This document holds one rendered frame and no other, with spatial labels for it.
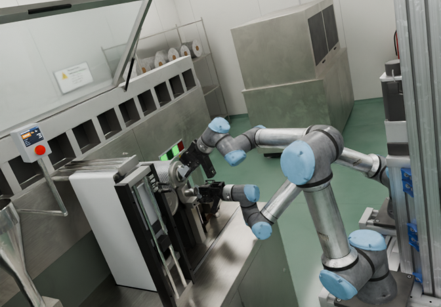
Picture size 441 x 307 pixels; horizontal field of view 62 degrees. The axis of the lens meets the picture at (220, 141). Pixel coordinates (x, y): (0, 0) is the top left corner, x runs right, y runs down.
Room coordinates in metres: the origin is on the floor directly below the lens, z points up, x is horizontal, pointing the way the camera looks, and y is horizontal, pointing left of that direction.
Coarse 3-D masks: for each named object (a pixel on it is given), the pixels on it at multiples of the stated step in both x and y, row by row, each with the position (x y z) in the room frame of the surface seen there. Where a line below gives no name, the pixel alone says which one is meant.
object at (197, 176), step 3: (198, 168) 2.47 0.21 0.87; (195, 171) 2.44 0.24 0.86; (198, 171) 2.46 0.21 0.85; (192, 174) 2.46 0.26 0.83; (195, 174) 2.45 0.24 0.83; (198, 174) 2.45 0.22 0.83; (201, 174) 2.48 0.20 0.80; (192, 177) 2.46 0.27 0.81; (195, 177) 2.45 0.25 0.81; (198, 177) 2.44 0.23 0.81; (201, 177) 2.47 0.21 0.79; (195, 180) 2.46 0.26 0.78; (198, 180) 2.44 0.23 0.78; (201, 180) 2.46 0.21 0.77; (195, 183) 2.46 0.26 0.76; (198, 183) 2.45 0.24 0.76; (201, 183) 2.45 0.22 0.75; (204, 183) 2.48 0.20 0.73
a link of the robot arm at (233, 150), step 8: (224, 136) 1.33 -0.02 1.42; (240, 136) 1.35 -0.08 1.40; (216, 144) 1.33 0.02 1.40; (224, 144) 1.31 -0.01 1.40; (232, 144) 1.31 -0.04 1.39; (240, 144) 1.32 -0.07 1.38; (248, 144) 1.33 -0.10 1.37; (224, 152) 1.30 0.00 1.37; (232, 152) 1.29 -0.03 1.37; (240, 152) 1.29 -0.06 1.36; (232, 160) 1.28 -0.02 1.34; (240, 160) 1.29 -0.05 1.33
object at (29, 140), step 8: (24, 128) 1.06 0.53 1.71; (32, 128) 1.07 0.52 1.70; (40, 128) 1.09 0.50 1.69; (16, 136) 1.04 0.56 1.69; (24, 136) 1.05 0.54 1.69; (32, 136) 1.06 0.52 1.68; (40, 136) 1.08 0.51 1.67; (16, 144) 1.06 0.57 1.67; (24, 144) 1.04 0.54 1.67; (32, 144) 1.05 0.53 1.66; (40, 144) 1.07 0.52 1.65; (48, 144) 1.09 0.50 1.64; (24, 152) 1.04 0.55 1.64; (32, 152) 1.05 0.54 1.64; (40, 152) 1.05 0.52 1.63; (48, 152) 1.08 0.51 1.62; (24, 160) 1.06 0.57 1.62; (32, 160) 1.04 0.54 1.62
